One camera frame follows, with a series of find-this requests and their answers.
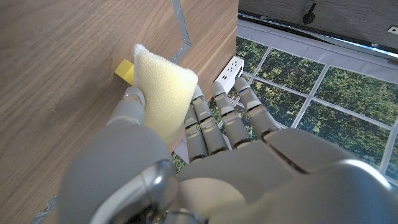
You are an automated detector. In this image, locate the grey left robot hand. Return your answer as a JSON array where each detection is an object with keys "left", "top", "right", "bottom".
[{"left": 57, "top": 77, "right": 398, "bottom": 224}]

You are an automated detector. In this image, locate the pale yellow sponge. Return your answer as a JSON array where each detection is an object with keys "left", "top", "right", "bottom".
[{"left": 114, "top": 43, "right": 199, "bottom": 144}]

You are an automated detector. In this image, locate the white power strip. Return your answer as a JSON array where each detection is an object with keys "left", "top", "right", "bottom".
[{"left": 214, "top": 55, "right": 245, "bottom": 94}]

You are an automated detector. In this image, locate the printed window forest backdrop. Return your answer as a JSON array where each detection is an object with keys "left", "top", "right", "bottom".
[{"left": 170, "top": 18, "right": 398, "bottom": 187}]

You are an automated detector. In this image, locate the dark wooden door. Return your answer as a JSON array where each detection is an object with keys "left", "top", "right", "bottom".
[{"left": 238, "top": 0, "right": 398, "bottom": 60}]

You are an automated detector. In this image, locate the black door handle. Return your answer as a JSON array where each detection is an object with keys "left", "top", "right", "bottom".
[{"left": 302, "top": 2, "right": 317, "bottom": 26}]

